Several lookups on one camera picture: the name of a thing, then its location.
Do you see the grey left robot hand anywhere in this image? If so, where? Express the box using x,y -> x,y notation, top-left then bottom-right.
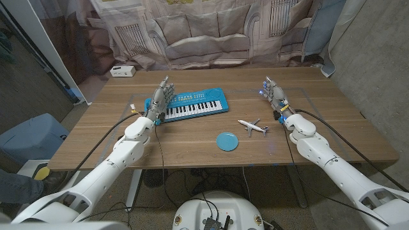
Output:
144,75 -> 176,127

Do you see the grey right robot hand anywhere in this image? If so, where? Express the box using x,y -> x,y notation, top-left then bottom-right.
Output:
259,76 -> 295,125

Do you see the blue toy piano keyboard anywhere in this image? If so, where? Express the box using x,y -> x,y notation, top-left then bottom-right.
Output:
144,88 -> 229,123

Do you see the white toy airplane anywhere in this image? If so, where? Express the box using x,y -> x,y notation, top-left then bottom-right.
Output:
237,118 -> 269,137

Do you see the white power strip box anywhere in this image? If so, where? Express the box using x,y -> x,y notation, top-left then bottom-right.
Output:
109,65 -> 137,78

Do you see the small blue plate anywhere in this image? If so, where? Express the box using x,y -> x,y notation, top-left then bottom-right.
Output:
215,132 -> 240,152

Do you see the round black floor fan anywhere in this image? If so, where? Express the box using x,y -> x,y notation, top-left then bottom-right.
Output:
143,168 -> 169,188

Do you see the printed sofa room backdrop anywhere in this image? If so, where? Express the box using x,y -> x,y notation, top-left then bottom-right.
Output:
30,0 -> 348,72

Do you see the pale curtain cloth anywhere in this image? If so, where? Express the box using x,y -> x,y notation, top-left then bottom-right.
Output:
321,0 -> 367,78

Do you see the white table leg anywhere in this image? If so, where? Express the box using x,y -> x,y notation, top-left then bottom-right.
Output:
125,169 -> 143,212

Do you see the grey table leg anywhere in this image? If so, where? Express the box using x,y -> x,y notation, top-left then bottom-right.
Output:
286,165 -> 308,209

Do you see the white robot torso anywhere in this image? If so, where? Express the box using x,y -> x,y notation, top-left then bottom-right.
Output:
172,190 -> 265,230

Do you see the dark shoe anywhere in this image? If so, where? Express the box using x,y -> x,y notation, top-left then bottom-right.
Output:
42,171 -> 68,193

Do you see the blue plastic bin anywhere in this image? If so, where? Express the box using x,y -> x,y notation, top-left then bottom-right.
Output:
0,112 -> 70,165

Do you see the person leg in jeans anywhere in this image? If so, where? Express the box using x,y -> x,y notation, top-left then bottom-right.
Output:
0,168 -> 45,205

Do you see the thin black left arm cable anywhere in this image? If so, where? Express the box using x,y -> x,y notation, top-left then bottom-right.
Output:
154,125 -> 180,210

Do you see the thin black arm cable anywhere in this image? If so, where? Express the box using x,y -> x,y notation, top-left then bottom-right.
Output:
281,123 -> 390,227
154,125 -> 180,210

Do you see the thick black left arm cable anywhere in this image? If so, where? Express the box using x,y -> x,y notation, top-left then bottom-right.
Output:
52,110 -> 144,192

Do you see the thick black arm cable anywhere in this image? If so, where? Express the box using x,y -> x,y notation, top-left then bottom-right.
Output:
52,110 -> 144,192
294,109 -> 409,193

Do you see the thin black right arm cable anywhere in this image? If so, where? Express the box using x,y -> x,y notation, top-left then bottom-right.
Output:
281,123 -> 390,227

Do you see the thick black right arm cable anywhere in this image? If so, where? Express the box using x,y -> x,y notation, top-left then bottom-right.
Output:
294,109 -> 409,193

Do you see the black floor cable bundle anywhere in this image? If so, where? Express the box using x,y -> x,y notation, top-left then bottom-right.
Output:
163,167 -> 251,208

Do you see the white door frame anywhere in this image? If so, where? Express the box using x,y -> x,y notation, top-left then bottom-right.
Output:
0,0 -> 93,106

